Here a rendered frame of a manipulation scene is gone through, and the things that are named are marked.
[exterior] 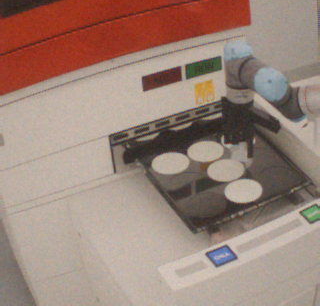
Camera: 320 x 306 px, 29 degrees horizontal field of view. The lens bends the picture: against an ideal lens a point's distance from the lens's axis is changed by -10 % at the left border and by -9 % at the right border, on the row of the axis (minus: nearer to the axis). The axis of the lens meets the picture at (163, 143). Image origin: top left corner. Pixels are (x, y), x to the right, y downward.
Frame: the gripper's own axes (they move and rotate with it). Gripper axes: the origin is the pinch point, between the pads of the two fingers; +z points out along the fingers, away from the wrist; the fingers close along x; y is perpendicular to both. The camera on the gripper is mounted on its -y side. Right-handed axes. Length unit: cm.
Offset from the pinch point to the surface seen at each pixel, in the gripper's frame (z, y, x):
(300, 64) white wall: 80, -56, -219
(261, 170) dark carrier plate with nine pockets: 1.9, -3.2, 1.4
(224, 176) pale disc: 1.9, 7.3, 2.8
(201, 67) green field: -18.4, 11.4, -21.6
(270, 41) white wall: 59, -34, -209
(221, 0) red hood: -40.7, 4.1, -19.9
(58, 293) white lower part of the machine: 48, 63, 3
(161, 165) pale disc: 2.0, 24.1, -4.3
